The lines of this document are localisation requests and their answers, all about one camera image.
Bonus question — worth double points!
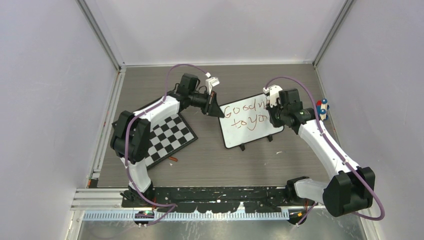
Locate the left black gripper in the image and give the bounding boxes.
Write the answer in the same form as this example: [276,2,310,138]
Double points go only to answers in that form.
[189,90,225,118]

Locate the white whiteboard black frame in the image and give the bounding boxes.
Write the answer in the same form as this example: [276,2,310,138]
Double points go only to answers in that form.
[218,93,285,151]

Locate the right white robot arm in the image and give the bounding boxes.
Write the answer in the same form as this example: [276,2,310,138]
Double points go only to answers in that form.
[262,85,376,217]

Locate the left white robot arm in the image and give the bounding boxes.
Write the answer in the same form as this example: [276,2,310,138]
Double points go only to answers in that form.
[110,73,225,207]

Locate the blue red toy car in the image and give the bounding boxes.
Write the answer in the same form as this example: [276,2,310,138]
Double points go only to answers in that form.
[315,98,330,121]

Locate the black white chessboard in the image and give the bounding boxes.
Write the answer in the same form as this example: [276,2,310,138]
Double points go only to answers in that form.
[128,113,198,170]

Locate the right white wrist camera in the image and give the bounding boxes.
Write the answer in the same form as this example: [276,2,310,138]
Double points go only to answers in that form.
[262,84,283,108]

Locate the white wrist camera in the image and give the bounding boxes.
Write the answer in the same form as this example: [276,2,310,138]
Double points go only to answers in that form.
[205,72,220,95]
[262,84,283,108]

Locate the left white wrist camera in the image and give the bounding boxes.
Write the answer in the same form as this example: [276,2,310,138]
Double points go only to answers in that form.
[205,72,220,95]

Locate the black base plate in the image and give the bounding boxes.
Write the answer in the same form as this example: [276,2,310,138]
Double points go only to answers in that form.
[120,186,314,214]

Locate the slotted cable duct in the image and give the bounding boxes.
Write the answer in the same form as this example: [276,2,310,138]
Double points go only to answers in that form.
[82,209,290,222]

